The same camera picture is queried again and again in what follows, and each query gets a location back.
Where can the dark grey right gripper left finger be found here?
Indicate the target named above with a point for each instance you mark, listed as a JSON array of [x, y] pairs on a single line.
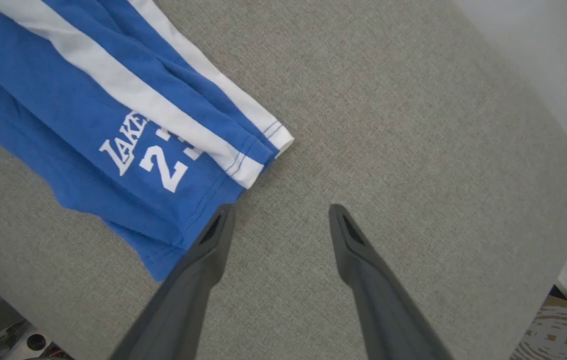
[[188, 295]]

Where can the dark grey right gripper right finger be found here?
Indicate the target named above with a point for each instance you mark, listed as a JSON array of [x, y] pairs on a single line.
[[378, 295]]

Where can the blue white Lakers shorts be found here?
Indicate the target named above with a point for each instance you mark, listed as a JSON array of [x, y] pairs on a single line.
[[88, 110]]

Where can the beige fabric sofa cushion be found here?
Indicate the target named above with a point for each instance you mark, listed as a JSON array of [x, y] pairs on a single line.
[[388, 140]]

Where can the brown printed cardboard box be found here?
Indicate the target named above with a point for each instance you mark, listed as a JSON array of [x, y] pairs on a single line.
[[558, 332]]

